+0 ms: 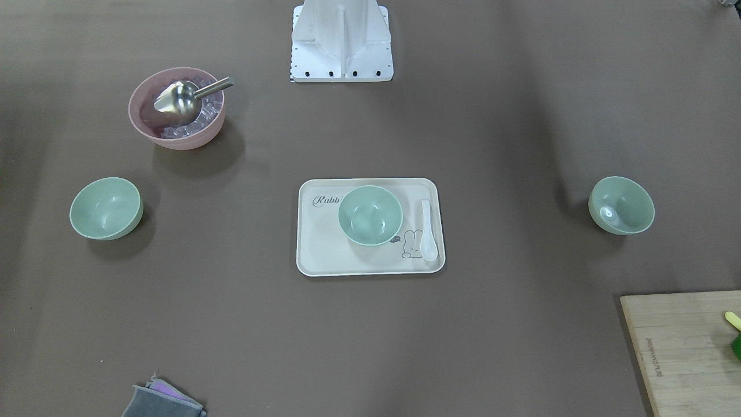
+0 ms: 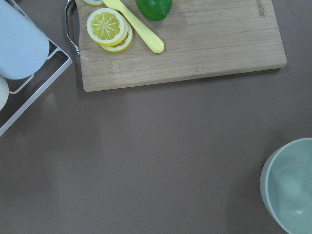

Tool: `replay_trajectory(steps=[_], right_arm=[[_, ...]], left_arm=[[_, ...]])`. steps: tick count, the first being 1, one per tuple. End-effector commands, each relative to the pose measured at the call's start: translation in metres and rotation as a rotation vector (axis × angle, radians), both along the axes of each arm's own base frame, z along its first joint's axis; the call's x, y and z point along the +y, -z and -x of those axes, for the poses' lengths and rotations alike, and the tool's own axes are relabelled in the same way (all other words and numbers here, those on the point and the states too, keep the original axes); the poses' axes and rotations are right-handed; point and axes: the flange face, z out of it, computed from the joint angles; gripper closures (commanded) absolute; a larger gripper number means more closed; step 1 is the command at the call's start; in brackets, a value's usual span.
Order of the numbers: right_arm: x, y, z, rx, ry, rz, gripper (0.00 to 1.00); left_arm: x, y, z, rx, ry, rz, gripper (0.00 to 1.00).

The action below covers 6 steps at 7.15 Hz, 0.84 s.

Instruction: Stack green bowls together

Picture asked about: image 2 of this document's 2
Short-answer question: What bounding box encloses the green bowl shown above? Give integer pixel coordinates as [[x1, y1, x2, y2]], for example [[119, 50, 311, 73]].
[[260, 138, 312, 234]]

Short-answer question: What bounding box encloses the yellow plastic knife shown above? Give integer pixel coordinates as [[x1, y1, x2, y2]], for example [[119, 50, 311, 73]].
[[103, 0, 165, 54]]

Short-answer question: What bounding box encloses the lemon slice bottom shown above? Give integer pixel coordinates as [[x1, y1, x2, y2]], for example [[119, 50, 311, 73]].
[[98, 23, 133, 52]]

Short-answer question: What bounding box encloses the lemon slice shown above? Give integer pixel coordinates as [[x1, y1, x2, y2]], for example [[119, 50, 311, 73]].
[[82, 0, 104, 6], [86, 8, 128, 46], [98, 23, 133, 52]]

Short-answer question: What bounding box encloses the bamboo cutting board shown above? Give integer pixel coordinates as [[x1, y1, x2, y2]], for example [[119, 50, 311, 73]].
[[76, 0, 287, 92]]

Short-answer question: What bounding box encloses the lemon slice top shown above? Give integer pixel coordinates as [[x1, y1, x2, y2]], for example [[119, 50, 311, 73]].
[[86, 8, 128, 46]]

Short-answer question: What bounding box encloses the green lime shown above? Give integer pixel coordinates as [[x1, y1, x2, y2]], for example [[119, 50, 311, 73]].
[[136, 0, 173, 21]]

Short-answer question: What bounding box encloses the light blue cup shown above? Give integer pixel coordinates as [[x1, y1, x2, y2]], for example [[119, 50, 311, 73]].
[[0, 0, 50, 79]]

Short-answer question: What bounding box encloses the cream white cup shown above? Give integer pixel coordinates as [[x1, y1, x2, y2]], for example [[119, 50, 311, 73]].
[[0, 77, 9, 110]]

